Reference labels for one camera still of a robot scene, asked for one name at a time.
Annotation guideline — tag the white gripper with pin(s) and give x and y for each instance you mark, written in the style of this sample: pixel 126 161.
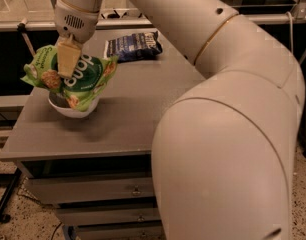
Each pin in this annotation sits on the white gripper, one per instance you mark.
pixel 74 21

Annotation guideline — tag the green rice chip bag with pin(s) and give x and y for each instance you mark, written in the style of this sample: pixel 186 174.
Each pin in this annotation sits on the green rice chip bag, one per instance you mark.
pixel 90 77

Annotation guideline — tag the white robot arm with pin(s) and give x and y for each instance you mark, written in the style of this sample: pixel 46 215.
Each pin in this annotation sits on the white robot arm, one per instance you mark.
pixel 223 153

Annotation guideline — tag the white bowl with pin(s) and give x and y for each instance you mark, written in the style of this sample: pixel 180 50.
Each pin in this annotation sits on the white bowl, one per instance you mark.
pixel 62 106

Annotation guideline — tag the dark blue chip bag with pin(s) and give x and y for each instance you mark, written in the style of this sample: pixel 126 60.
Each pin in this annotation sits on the dark blue chip bag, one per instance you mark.
pixel 134 47

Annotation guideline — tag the grey drawer cabinet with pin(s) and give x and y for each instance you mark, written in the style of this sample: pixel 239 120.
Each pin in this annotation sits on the grey drawer cabinet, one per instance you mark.
pixel 113 142

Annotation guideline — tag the top grey drawer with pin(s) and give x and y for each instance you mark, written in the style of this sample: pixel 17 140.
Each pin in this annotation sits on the top grey drawer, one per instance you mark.
pixel 72 190

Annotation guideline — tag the grey drawer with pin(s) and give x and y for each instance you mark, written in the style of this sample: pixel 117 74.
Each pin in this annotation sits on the grey drawer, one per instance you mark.
pixel 117 233
pixel 72 190
pixel 94 216

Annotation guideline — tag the black floor stand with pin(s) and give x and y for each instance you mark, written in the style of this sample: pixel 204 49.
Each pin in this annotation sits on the black floor stand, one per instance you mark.
pixel 9 182

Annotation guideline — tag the middle grey drawer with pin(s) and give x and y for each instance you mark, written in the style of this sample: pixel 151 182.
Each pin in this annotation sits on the middle grey drawer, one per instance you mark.
pixel 94 216

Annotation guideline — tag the bottom grey drawer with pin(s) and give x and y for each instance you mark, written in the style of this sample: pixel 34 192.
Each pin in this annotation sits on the bottom grey drawer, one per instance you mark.
pixel 117 233

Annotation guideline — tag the metal rail frame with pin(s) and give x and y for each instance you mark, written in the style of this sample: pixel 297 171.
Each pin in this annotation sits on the metal rail frame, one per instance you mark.
pixel 40 14

